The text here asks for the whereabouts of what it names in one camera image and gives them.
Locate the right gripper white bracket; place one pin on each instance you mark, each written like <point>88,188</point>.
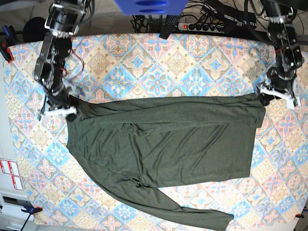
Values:
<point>55,104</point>

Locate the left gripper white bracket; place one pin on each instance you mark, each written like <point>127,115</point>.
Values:
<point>278,85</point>

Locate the dark green long-sleeve shirt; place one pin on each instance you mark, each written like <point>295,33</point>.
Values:
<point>132,148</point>

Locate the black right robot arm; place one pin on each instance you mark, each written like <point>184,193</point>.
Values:
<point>65,18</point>

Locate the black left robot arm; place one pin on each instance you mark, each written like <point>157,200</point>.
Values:
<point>281,34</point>

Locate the red and white labels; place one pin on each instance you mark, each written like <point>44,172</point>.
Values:
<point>9,170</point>

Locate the black power adapter box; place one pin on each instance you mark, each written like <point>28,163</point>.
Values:
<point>238,16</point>

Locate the black power strip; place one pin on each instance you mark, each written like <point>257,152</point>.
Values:
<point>201,27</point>

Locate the black round stand base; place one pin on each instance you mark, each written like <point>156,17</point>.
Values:
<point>34,30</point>

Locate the blue clamp lower left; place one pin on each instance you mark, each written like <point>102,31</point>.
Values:
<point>30,211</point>

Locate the blue clamp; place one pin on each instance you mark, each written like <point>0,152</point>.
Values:
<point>30,211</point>
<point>10,37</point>

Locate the blue clamp upper left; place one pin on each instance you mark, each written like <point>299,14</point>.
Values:
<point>10,37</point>

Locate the grey cabinet lower left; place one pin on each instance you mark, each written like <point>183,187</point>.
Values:
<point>12,206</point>

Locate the black remote control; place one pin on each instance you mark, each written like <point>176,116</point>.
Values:
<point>169,25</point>

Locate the orange clamp lower right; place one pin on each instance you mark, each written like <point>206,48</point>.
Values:
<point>299,216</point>

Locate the blue plastic box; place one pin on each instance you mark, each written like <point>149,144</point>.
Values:
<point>148,7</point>

